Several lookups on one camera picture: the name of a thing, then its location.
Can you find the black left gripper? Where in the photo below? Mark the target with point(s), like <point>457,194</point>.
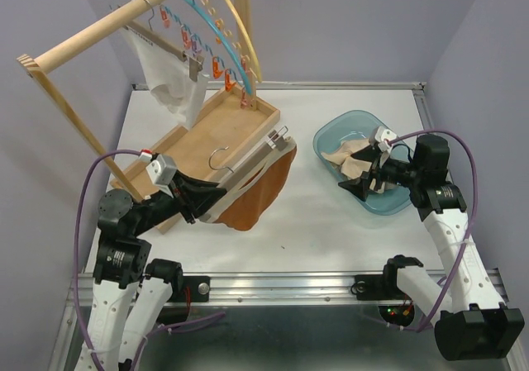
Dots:
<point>202,193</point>

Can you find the wooden clothes rack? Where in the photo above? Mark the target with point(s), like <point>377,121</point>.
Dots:
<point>221,122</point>

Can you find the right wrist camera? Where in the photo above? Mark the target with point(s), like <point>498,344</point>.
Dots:
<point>381,138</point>

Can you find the blue plastic clip hanger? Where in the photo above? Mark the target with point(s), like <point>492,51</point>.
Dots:
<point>215,48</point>

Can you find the brown underwear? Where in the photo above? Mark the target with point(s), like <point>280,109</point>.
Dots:
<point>241,207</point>

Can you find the blue plastic tub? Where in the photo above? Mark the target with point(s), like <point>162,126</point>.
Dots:
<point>357,125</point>

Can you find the white underwear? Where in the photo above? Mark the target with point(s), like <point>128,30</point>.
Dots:
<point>168,79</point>

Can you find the beige underwear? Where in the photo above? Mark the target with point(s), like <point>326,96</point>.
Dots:
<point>341,161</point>

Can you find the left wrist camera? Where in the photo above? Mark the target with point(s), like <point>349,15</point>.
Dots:
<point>160,168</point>

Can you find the aluminium mounting rail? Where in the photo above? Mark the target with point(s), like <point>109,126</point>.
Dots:
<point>277,289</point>

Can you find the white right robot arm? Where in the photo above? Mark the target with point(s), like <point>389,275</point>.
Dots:
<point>469,317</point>

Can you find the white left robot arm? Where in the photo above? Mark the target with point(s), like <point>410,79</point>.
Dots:
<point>129,290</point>

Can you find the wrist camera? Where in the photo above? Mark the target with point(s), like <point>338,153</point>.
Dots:
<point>160,168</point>
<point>381,138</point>

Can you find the yellow plastic clip hanger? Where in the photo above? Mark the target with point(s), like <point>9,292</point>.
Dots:
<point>238,31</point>

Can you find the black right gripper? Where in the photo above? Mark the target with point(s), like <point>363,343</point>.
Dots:
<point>358,186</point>

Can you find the wooden clamp hanger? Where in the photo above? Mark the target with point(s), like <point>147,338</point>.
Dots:
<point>195,64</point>
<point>276,141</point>

